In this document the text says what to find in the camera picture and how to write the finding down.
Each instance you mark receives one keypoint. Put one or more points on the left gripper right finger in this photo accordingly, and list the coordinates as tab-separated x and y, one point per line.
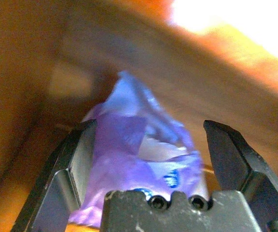
245	164

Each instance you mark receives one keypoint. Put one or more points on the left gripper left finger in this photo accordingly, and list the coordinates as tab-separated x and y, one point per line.
64	169

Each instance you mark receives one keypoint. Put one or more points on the purple tissue pack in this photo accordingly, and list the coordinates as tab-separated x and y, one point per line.
129	145

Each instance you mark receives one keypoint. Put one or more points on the wooden cabinet with shelves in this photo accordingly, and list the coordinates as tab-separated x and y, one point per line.
201	84

